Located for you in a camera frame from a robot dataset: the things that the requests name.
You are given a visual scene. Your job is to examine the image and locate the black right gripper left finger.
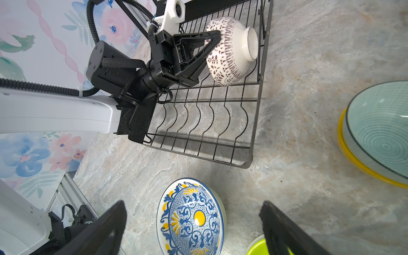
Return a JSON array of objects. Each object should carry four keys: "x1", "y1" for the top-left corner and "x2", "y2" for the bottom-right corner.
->
[{"x1": 56, "y1": 200, "x2": 127, "y2": 255}]

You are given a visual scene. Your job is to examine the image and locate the lime green bowl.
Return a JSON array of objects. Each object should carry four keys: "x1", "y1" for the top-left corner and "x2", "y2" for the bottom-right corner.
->
[{"x1": 245, "y1": 234, "x2": 294, "y2": 255}]

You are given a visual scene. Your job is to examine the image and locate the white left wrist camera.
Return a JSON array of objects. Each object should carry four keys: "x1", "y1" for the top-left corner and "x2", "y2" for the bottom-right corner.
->
[{"x1": 154, "y1": 0, "x2": 186, "y2": 36}]

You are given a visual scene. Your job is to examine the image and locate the blue yellow patterned bowl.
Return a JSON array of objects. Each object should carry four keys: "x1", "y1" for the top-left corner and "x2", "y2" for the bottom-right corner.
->
[{"x1": 156, "y1": 178, "x2": 227, "y2": 255}]

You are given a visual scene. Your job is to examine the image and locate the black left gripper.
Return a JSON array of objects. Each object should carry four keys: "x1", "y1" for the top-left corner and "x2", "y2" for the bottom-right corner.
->
[{"x1": 137, "y1": 29, "x2": 221, "y2": 102}]

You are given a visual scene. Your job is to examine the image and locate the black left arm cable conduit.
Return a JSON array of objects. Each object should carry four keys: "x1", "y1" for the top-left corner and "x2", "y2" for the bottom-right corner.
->
[{"x1": 0, "y1": 0, "x2": 157, "y2": 98}]

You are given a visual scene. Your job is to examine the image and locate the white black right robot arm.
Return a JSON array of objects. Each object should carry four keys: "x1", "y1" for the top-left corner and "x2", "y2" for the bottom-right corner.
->
[{"x1": 1, "y1": 178, "x2": 327, "y2": 255}]

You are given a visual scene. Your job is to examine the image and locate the black wire dish rack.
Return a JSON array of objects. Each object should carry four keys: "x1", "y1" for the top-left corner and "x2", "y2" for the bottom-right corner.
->
[{"x1": 114, "y1": 0, "x2": 274, "y2": 169}]

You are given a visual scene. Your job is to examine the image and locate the white maroon patterned bowl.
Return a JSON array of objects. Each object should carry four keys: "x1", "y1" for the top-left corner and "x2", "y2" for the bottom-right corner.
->
[{"x1": 206, "y1": 17, "x2": 259, "y2": 87}]

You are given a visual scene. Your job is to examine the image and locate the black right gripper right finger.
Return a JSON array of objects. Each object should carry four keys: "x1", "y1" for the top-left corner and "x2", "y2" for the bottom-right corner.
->
[{"x1": 259, "y1": 200, "x2": 330, "y2": 255}]

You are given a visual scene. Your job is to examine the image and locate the teal striped bowl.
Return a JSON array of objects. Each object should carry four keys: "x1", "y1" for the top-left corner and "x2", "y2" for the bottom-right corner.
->
[{"x1": 342, "y1": 81, "x2": 408, "y2": 185}]

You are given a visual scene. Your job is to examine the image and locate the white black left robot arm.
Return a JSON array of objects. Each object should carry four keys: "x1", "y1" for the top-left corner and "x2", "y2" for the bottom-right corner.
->
[{"x1": 1, "y1": 30, "x2": 221, "y2": 143}]

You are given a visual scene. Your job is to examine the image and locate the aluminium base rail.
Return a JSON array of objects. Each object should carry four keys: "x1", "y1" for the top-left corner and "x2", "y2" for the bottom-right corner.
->
[{"x1": 46, "y1": 171, "x2": 128, "y2": 255}]

